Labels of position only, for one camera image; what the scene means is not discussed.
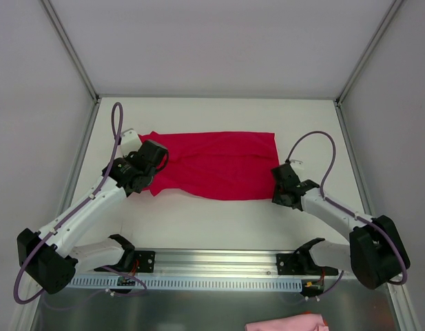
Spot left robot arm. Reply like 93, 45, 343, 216
17, 140, 169, 294

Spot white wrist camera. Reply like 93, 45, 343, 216
286, 159, 304, 173
119, 128, 142, 157

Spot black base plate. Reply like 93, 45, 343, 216
276, 248, 339, 277
108, 250, 156, 274

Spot red t-shirt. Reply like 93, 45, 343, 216
139, 132, 279, 201

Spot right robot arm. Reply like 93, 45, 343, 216
271, 162, 411, 290

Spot aluminium frame post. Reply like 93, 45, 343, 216
39, 0, 100, 103
335, 0, 406, 106

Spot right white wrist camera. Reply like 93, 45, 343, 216
286, 159, 304, 173

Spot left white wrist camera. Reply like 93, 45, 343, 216
119, 128, 142, 157

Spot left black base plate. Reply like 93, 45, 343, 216
108, 250, 156, 274

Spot light pink folded shirt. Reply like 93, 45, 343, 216
245, 314, 329, 331

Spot slotted grey cable duct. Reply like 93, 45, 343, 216
68, 274, 302, 293

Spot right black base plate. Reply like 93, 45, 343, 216
276, 248, 339, 277

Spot right aluminium frame post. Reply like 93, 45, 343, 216
335, 0, 406, 106

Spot aluminium front rail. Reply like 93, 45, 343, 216
30, 246, 403, 279

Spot left aluminium frame post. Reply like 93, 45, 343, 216
39, 0, 100, 103

